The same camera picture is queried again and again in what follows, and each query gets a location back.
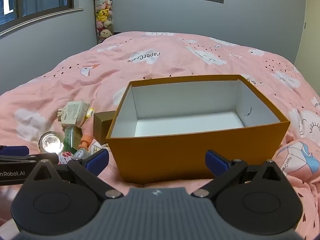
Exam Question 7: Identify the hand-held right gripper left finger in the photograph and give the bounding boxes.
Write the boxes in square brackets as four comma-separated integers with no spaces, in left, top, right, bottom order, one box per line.
[32,149,124,200]

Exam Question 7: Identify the small clear bottle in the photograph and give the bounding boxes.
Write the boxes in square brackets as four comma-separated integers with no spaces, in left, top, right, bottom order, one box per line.
[74,148,90,161]

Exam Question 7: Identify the orange cardboard box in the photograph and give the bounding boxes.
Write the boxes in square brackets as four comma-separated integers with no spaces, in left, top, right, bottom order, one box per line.
[106,74,291,185]

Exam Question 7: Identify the round shiny jar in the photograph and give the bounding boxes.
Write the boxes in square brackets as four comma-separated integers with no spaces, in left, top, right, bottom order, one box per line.
[38,131,65,155]

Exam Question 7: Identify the clear tube of plush toys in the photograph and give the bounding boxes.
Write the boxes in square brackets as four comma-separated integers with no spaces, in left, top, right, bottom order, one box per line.
[92,0,116,44]

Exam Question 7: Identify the green bottle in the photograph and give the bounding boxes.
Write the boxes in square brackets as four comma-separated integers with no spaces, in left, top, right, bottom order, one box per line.
[64,126,83,153]

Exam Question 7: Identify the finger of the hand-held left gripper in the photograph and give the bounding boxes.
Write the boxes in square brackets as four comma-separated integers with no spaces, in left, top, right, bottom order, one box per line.
[0,153,59,165]
[0,145,30,157]

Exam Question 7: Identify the small gold box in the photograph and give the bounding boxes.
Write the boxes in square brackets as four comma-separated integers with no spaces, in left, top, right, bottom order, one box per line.
[93,110,117,145]

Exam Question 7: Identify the pink printed blanket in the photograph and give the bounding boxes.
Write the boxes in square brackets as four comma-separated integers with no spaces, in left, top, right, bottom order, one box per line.
[0,31,320,240]

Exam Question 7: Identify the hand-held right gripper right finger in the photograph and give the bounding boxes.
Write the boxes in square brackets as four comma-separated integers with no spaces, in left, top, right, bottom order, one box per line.
[191,150,285,199]

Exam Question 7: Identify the cream door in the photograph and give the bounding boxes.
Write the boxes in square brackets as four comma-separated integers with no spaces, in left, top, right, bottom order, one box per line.
[295,0,320,61]

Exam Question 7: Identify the red and white small item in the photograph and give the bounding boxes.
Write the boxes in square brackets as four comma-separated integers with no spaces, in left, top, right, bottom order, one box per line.
[59,150,75,165]

